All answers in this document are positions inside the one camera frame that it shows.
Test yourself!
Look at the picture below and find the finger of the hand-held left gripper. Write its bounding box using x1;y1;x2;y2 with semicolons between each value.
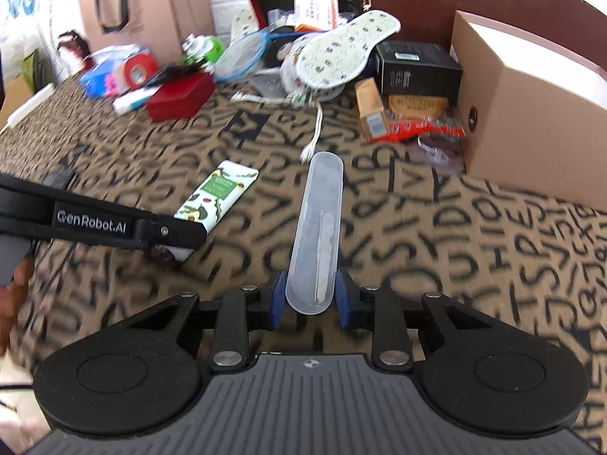
134;213;208;254

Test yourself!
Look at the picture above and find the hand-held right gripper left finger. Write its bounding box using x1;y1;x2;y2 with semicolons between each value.
114;272;289;373

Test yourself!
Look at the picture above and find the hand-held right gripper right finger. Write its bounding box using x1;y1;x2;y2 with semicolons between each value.
334;270;498;371

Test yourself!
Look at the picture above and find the white green floral tube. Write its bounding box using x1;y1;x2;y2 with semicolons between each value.
173;161;260;262

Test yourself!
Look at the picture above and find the clear plastic case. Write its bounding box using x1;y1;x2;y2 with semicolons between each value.
285;152;344;316

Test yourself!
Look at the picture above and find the cardboard box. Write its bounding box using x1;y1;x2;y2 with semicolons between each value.
448;9;607;209

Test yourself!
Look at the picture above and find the person's left hand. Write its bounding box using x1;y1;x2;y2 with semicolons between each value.
0;258;35;357

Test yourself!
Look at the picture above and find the letter-printed blanket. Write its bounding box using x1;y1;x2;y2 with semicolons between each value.
0;73;607;455

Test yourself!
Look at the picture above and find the white blue tube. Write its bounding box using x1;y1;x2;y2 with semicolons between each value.
113;88;164;115

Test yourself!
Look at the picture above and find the blue tissue pack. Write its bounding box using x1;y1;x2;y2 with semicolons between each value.
80;45;143;99

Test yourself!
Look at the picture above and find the red tape roll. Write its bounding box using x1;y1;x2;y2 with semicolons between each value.
122;52;160;89

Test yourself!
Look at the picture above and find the black wallet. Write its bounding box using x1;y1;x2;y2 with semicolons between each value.
147;63;209;88

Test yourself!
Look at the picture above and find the red black feather duster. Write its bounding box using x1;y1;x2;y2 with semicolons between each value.
57;31;92;73

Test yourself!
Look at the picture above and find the clear plastic hook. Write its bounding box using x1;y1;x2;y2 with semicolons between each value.
408;135;469;170

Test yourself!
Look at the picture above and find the red snack packet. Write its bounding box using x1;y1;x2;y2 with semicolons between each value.
374;118;469;145

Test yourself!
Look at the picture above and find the blue-rimmed mesh net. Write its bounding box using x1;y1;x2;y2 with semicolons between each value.
213;28;304;82

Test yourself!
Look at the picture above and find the green white toy bottle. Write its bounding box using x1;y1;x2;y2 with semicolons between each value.
182;34;227;66

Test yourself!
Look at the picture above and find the gold carton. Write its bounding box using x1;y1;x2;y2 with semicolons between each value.
355;78;393;143

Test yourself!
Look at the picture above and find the round pancake packet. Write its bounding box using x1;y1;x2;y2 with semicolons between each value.
386;95;452;122

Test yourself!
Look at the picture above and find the brown paper bag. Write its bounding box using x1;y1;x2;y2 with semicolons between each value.
78;0;216;54

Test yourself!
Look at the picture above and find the black carton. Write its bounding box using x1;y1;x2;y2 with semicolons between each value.
374;40;464;105

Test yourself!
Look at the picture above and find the open red black box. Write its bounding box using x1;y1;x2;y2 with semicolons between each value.
249;0;297;29

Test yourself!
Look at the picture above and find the large floral insole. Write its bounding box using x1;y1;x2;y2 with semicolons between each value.
296;9;402;89

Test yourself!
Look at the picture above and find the orange white medicine box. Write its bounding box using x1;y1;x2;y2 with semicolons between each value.
293;0;339;31

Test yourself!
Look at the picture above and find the black handbag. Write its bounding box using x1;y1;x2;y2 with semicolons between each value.
337;0;376;18

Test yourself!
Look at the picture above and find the floral drawstring pouch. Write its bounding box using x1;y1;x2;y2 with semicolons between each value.
280;50;362;164

